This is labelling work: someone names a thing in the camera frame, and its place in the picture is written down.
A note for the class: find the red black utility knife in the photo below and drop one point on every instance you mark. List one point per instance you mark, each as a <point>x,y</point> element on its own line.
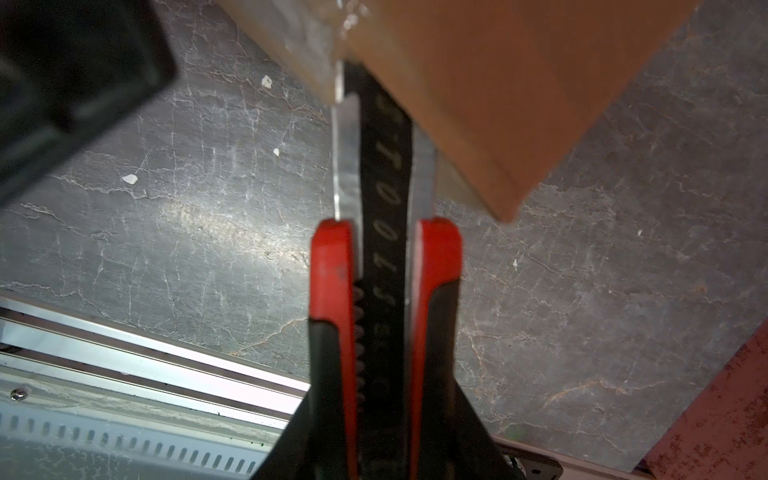
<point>384,280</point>

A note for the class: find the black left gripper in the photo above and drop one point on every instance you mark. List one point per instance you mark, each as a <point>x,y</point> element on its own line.
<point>70,71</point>

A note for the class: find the brown cardboard express box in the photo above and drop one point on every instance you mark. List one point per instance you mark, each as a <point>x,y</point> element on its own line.
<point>503,88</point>

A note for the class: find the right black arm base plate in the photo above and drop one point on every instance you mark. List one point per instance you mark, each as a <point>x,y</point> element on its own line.
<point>536,467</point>

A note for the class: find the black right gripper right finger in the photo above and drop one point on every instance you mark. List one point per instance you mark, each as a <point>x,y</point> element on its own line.
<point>475,454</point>

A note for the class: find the white slotted cable duct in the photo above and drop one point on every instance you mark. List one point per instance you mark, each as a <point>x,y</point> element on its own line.
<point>41,444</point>

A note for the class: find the aluminium front rail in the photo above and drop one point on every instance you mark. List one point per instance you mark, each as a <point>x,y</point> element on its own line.
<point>86,349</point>

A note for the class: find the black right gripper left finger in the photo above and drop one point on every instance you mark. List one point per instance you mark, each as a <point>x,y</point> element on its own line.
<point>290,458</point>

